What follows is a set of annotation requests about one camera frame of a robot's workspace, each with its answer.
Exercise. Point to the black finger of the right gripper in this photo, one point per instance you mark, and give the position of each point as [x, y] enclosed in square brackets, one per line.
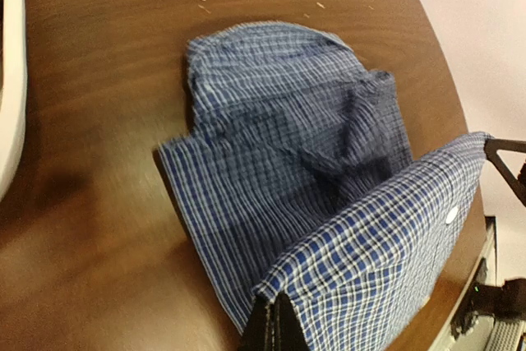
[507, 166]

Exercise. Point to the blue checked long sleeve shirt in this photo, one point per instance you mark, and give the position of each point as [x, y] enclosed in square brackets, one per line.
[297, 179]

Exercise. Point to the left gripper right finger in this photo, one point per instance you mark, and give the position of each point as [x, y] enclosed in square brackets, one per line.
[288, 335]

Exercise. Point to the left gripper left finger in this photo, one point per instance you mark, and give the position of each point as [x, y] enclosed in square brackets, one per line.
[258, 334]

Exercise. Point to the white plastic tub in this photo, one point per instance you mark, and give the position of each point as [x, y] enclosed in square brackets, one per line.
[14, 89]

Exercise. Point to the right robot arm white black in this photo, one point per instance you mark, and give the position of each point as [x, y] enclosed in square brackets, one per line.
[503, 307]

